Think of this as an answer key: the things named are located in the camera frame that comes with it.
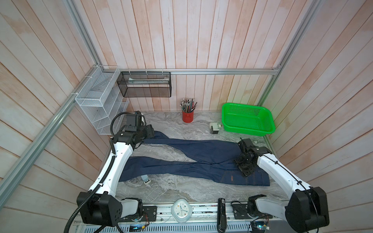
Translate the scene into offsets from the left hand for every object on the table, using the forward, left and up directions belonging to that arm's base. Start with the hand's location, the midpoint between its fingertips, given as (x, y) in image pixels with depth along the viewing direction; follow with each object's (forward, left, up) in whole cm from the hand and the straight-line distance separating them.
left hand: (149, 132), depth 80 cm
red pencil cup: (+27, -23, -17) cm, 39 cm away
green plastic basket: (+30, -73, -21) cm, 81 cm away
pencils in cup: (+27, -22, -5) cm, 35 cm away
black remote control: (-40, -38, -18) cm, 58 cm away
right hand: (-12, -50, -16) cm, 54 cm away
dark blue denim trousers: (-7, -32, -22) cm, 40 cm away
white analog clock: (-36, -19, -19) cm, 44 cm away
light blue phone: (-20, +2, -17) cm, 26 cm away
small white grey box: (+17, -42, -17) cm, 48 cm away
